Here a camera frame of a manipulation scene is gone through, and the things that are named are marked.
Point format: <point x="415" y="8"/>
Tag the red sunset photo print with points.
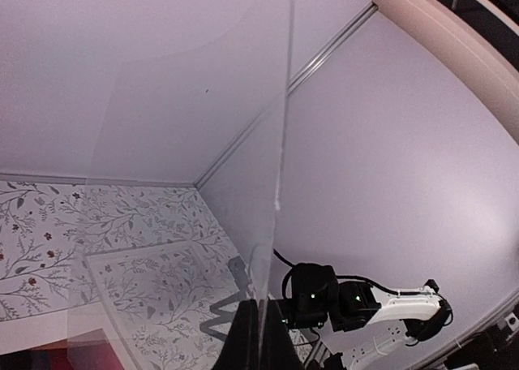
<point x="86" y="351"/>

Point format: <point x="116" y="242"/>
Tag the white picture frame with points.
<point x="155" y="297"/>

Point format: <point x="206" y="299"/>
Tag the clear acrylic sheet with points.
<point x="200" y="99"/>

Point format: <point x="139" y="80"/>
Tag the floral patterned table mat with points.
<point x="47" y="229"/>

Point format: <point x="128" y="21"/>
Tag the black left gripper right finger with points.
<point x="280" y="353"/>

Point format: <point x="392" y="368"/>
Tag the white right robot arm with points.
<point x="423" y="312"/>

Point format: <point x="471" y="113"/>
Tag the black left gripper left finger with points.
<point x="241" y="350"/>

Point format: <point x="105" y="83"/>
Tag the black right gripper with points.
<point x="312" y="296"/>

